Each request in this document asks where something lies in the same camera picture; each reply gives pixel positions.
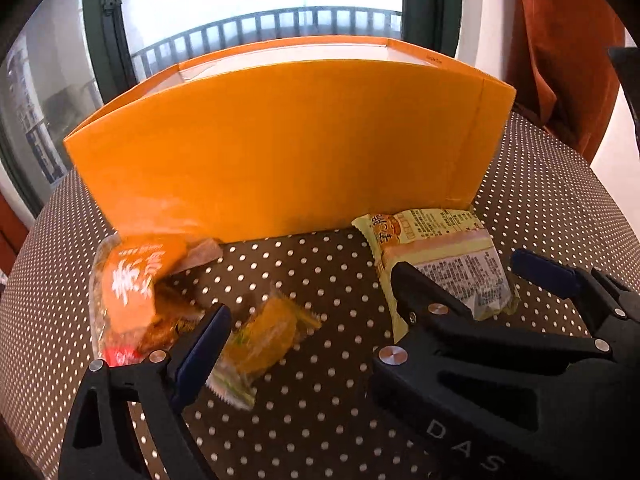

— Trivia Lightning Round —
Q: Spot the dark balcony railing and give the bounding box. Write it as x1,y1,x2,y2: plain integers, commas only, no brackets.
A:
130,6,404,79

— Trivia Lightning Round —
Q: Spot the orange cardboard box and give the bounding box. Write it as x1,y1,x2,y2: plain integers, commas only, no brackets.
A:
63,35,517,245

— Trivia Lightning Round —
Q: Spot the dark green window frame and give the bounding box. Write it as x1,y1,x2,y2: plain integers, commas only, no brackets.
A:
0,0,464,217

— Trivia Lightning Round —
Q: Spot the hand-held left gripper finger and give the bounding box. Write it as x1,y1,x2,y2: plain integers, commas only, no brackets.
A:
59,303,232,480

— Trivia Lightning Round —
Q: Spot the yellow snack packet white label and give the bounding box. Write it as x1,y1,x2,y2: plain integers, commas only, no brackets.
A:
351,207,522,343

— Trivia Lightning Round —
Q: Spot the rust orange curtain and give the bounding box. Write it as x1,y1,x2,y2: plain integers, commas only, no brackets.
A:
0,191,32,275
504,0,627,163

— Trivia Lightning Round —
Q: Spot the brown polka dot tablecloth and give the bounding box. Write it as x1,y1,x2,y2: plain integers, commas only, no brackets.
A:
0,110,640,480

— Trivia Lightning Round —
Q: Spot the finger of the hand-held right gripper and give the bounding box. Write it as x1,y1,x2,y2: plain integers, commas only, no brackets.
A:
371,261,614,433
510,249,640,367

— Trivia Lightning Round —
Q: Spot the small clear orange snack packet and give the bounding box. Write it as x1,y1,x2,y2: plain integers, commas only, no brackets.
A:
206,294,322,409

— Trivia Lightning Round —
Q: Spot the dark object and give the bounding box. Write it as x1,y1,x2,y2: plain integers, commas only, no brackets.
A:
607,47,640,152

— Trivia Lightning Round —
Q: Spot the grey apartment building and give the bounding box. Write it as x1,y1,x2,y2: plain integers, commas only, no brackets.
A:
5,35,101,186

